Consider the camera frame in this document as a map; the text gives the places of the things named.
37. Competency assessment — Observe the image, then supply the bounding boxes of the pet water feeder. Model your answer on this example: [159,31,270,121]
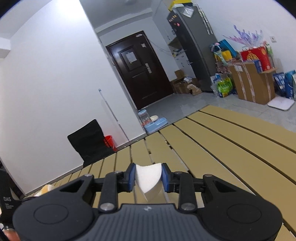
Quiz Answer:
[138,109,168,135]

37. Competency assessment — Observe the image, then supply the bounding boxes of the white wall cabinet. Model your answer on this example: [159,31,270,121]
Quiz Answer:
[151,1,196,79]

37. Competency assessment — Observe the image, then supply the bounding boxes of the yellow white plush toy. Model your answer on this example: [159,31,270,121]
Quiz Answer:
[34,184,55,197]

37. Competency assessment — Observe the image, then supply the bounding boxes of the tan folding slat table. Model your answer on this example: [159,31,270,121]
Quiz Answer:
[23,104,296,241]

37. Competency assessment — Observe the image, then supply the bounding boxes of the red bucket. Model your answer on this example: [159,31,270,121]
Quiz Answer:
[104,135,117,152]

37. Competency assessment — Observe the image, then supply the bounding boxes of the grey tall refrigerator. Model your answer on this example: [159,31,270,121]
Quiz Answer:
[167,3,217,92]

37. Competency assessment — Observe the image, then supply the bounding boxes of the red gift box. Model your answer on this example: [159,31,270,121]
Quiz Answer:
[240,46,272,71]

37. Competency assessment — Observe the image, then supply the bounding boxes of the dark brown entrance door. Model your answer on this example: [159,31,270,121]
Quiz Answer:
[106,31,173,110]

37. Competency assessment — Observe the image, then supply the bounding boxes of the blue pet food bag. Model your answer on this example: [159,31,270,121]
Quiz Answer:
[273,70,295,99]

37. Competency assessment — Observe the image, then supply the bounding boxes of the white foam wedge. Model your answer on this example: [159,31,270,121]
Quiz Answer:
[135,163,163,201]

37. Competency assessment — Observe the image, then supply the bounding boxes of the white bathroom scale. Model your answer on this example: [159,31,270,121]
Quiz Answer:
[267,96,295,111]

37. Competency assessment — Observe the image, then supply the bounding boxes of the green snack bag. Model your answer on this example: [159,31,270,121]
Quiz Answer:
[217,77,233,98]

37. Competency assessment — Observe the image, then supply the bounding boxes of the large cardboard box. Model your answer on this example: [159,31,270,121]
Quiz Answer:
[229,62,275,105]

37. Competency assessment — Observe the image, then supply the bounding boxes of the white mop handle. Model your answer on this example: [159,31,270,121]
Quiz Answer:
[98,88,130,143]

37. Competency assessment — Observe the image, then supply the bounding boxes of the black folding chair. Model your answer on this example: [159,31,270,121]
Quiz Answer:
[67,119,115,168]

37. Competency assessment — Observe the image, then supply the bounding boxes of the person's left hand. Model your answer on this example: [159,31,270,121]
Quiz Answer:
[3,228,20,241]

